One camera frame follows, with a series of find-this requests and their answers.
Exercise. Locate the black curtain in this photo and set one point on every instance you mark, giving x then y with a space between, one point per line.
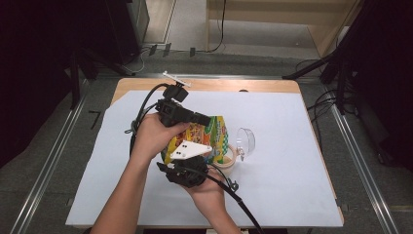
389 81
39 65

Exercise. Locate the person's right hand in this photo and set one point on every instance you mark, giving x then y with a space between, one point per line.
209 195

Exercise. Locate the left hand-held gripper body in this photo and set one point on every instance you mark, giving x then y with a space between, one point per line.
172 109

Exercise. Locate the metal floor rail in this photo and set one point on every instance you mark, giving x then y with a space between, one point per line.
360 162
48 162

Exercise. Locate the person's left hand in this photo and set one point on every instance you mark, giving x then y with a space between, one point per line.
151 136

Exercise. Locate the beige tape roll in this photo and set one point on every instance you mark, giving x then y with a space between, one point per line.
229 162

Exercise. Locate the dark cabinet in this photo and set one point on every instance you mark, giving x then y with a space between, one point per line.
130 29

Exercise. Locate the white table sheet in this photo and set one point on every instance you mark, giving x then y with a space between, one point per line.
276 178

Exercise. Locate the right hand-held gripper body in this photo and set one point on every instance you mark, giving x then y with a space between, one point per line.
188 150

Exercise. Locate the black metal stand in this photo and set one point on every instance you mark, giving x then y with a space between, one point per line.
75 81
341 65

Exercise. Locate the light wooden shelf unit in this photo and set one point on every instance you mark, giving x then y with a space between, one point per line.
259 9

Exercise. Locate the yellow green snack bag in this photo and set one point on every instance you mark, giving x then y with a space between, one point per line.
201 135

